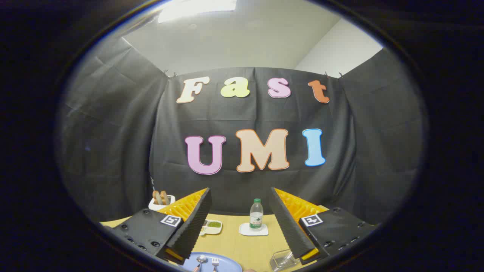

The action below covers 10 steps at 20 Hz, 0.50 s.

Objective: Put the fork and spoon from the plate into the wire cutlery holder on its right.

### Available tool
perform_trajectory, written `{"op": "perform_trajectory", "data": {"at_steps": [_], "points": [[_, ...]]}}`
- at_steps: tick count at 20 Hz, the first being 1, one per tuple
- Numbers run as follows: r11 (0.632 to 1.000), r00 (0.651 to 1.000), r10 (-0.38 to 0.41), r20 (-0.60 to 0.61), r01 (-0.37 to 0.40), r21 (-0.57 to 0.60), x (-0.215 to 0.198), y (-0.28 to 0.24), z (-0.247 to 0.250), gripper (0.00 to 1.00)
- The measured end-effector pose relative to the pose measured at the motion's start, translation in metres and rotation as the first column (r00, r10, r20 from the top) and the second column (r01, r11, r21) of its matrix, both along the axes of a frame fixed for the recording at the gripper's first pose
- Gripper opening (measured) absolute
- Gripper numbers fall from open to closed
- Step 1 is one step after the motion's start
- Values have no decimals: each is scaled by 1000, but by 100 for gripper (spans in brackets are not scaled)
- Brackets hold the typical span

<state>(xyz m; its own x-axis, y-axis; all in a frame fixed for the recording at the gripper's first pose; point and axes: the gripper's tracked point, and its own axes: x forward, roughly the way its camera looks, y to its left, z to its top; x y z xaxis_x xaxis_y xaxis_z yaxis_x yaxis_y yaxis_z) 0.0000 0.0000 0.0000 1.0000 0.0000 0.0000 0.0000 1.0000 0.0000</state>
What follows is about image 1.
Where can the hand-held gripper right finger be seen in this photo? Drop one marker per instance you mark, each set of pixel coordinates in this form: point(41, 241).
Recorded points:
point(289, 223)

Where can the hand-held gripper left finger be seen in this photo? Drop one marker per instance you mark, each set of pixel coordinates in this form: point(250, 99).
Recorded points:
point(193, 223)

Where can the white divided dish with grains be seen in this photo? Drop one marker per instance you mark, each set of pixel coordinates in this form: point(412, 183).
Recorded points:
point(214, 226)

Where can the clear water bottle green cap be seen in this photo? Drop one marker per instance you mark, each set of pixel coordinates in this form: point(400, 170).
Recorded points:
point(256, 217)

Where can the toasted bread slice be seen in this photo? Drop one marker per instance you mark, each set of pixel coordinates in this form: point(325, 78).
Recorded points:
point(165, 197)
point(156, 197)

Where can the metal perforated tray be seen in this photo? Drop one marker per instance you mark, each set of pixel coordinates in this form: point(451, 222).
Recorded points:
point(281, 260)

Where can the white toaster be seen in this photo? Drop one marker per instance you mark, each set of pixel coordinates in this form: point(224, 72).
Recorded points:
point(155, 206)

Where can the white square coaster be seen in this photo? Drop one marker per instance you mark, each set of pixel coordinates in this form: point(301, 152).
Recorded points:
point(245, 230)

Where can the blue round plate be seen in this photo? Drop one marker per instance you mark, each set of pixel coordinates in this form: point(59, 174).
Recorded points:
point(228, 264)

